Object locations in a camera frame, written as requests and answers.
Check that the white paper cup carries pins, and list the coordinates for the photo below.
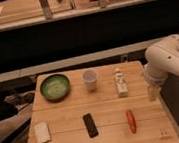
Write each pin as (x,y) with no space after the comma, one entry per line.
(90,79)

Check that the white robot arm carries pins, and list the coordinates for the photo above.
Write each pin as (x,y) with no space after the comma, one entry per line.
(162,58)

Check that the green ceramic bowl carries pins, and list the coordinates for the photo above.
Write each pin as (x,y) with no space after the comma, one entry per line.
(55,87)

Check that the wooden cutting board table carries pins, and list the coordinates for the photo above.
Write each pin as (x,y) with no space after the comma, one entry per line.
(65,118)

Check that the white tube bottle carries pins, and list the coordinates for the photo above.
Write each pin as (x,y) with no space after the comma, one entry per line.
(122,88)

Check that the cream robot end effector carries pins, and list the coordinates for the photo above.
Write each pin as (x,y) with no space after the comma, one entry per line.
(153,92)

